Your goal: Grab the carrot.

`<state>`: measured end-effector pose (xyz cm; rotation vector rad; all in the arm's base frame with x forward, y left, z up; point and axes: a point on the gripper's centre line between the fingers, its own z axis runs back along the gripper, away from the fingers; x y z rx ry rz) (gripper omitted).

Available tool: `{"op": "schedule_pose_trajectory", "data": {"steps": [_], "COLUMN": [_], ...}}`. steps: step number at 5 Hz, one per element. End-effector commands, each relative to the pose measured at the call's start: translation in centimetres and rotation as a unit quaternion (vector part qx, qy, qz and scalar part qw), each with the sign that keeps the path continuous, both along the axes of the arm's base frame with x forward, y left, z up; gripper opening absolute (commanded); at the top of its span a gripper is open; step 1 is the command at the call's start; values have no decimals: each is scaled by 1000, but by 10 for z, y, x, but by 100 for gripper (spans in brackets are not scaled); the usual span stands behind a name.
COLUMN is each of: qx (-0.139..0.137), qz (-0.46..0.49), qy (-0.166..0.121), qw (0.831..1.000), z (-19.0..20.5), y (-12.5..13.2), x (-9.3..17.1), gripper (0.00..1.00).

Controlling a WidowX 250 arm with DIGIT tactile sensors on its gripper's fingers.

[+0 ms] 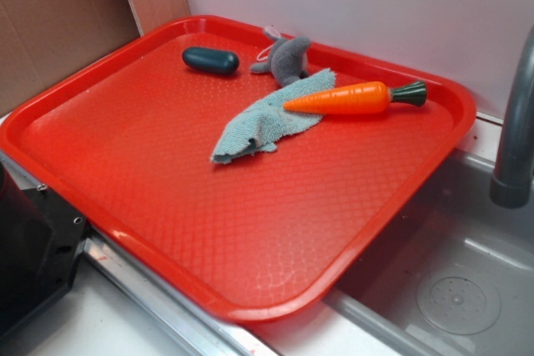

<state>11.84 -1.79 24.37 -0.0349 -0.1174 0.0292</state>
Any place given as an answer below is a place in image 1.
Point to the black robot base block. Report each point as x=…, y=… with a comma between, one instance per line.
x=41, y=240

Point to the orange plastic toy carrot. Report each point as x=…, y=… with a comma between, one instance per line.
x=361, y=98

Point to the light blue terry cloth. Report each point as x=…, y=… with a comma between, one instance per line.
x=260, y=126

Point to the grey plush dolphin toy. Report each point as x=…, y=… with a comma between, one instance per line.
x=285, y=59

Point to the dark green oval capsule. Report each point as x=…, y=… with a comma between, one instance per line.
x=210, y=60

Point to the red plastic tray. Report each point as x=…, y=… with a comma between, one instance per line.
x=128, y=140

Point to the grey plastic sink basin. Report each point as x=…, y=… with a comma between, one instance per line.
x=451, y=274

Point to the grey sink faucet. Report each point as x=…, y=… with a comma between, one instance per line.
x=512, y=176

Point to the brown cardboard panel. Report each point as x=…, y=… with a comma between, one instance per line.
x=46, y=41

